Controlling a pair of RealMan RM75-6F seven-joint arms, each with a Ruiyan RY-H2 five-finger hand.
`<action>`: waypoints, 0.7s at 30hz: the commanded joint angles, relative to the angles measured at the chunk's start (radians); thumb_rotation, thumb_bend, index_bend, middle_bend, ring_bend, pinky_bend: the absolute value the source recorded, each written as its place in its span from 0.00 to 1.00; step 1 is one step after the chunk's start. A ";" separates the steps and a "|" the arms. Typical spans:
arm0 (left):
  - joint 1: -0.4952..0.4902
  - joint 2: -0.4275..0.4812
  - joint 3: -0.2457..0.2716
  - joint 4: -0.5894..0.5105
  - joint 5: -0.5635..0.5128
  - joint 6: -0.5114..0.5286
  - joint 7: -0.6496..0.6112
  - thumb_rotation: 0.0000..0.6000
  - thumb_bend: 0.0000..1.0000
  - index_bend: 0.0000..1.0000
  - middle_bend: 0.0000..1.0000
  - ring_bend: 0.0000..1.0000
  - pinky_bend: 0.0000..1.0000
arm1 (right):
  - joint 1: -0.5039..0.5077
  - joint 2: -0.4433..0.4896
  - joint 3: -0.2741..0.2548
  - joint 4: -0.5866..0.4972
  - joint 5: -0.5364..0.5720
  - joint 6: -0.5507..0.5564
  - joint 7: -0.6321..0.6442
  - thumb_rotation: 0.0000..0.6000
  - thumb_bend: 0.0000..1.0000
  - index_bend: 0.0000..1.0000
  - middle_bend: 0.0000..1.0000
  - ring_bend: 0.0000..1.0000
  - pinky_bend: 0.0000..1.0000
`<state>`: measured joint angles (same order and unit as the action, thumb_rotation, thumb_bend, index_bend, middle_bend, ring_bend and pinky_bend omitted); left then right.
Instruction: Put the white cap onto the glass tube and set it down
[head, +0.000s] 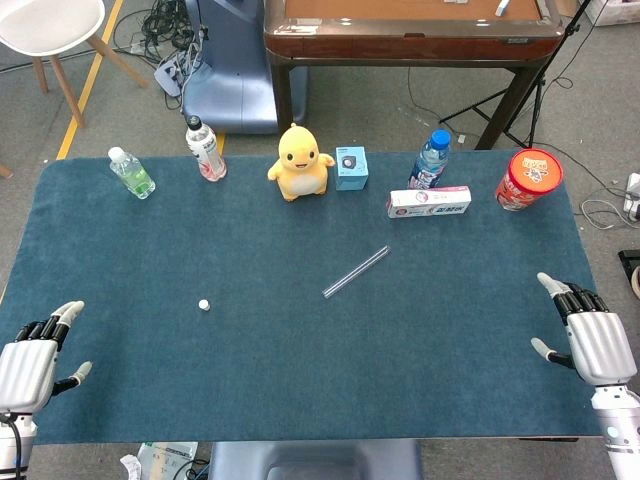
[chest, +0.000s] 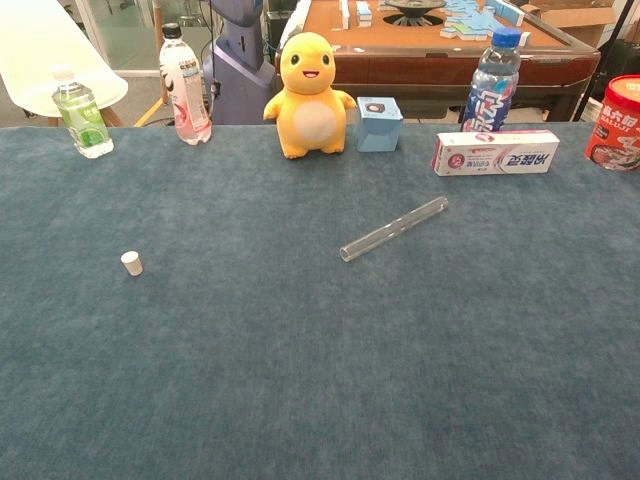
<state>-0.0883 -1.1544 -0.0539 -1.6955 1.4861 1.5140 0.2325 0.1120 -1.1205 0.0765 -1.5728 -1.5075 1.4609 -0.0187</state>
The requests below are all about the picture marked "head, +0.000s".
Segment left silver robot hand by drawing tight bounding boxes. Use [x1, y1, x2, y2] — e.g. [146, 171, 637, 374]
[0, 300, 94, 415]

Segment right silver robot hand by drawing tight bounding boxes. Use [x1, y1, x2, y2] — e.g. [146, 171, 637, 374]
[530, 272, 639, 386]

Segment transparent glass test tube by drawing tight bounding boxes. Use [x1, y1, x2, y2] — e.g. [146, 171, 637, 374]
[322, 244, 391, 300]

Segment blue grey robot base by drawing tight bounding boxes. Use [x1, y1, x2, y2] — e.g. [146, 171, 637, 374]
[180, 0, 309, 135]

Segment black floor case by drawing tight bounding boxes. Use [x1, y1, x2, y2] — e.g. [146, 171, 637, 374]
[618, 249, 640, 296]

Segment red snack canister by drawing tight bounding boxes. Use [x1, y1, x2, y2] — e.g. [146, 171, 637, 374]
[494, 148, 565, 212]

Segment green label water bottle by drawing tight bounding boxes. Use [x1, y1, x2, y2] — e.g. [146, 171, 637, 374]
[108, 146, 157, 201]

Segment white pink toothpaste box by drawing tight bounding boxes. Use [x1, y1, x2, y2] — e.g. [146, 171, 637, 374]
[385, 185, 473, 219]

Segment blue cap water bottle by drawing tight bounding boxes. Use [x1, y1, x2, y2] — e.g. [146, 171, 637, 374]
[408, 128, 453, 191]

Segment blue table mat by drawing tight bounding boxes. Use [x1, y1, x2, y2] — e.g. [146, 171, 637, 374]
[0, 148, 604, 445]

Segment pink label drink bottle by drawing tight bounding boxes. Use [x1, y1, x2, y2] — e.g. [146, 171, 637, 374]
[185, 115, 228, 182]

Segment blue grey robot body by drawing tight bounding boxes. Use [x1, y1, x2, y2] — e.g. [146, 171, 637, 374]
[207, 439, 424, 480]

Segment light blue small box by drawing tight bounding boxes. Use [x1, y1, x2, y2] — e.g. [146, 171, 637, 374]
[334, 145, 371, 192]

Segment black tripod stand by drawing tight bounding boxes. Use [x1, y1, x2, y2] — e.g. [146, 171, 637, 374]
[438, 0, 601, 149]

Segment white power strip with plugs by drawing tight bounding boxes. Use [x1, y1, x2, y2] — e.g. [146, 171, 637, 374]
[153, 53, 200, 97]

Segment yellow plush duck toy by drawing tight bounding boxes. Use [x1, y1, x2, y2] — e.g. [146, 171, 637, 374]
[267, 122, 336, 203]

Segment white chair wooden legs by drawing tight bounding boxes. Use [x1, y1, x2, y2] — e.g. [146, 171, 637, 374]
[0, 0, 150, 129]

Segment brown mahjong table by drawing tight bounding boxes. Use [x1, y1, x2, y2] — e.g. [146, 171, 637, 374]
[263, 0, 571, 151]

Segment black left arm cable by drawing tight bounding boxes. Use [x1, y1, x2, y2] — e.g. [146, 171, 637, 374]
[0, 412, 26, 480]

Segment black floor cable tangle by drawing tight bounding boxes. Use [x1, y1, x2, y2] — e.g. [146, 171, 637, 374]
[112, 0, 209, 111]

